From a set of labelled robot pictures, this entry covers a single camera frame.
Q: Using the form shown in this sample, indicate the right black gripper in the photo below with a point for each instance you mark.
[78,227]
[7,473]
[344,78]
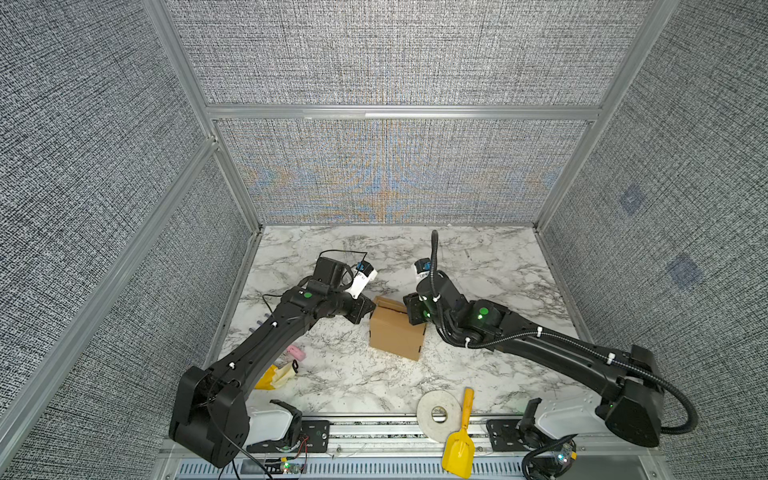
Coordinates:
[413,303]

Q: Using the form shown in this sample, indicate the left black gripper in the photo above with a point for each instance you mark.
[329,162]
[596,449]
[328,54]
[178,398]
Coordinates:
[363,305]

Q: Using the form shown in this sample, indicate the brown cardboard box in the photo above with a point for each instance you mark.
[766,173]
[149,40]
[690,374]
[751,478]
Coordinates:
[391,331]

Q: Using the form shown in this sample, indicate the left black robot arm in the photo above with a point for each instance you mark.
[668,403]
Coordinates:
[209,415]

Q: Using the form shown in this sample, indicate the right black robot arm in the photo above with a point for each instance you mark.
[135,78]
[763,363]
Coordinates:
[626,395]

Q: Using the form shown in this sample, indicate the yellow work glove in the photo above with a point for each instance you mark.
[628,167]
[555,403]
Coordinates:
[277,377]

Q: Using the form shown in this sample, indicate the white tape roll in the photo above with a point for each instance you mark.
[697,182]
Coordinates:
[438,415]

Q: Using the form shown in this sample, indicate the yellow plastic toy shovel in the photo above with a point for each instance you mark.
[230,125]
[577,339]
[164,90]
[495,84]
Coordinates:
[458,454]

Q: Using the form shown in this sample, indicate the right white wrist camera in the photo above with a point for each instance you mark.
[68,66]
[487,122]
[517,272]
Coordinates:
[422,268]

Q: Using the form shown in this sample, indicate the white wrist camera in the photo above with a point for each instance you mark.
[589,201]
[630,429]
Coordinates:
[422,268]
[364,274]

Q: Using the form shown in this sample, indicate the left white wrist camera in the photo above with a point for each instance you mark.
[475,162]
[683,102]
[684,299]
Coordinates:
[364,274]

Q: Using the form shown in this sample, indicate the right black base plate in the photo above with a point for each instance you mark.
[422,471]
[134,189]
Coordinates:
[516,433]

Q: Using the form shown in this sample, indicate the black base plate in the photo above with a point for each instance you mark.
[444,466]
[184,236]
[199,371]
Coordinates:
[516,433]
[283,429]

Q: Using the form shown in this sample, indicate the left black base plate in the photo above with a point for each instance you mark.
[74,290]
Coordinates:
[283,429]

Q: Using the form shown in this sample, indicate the aluminium front frame rail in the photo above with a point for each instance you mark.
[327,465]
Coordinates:
[392,446]

